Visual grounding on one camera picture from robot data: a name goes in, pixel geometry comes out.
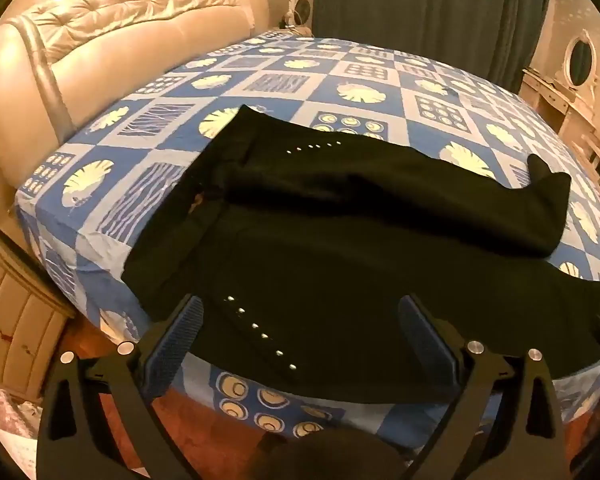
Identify black pants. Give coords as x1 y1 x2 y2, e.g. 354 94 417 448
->
122 104 600 403

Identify dark green curtain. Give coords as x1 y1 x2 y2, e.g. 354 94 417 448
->
312 0 553 93

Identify cream tufted headboard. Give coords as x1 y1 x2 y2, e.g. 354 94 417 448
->
0 0 271 241

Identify person's leg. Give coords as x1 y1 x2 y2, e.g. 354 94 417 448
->
257 429 408 480

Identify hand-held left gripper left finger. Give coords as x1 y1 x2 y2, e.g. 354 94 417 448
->
36 294 206 480

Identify bed with blue patterned sheet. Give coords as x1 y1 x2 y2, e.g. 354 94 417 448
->
15 30 600 453

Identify cream vanity with oval mirror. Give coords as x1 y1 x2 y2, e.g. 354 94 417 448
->
522 30 600 131

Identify cream nightstand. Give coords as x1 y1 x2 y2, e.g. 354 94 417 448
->
0 227 76 401

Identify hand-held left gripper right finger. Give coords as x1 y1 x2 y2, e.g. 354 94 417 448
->
397 294 566 480

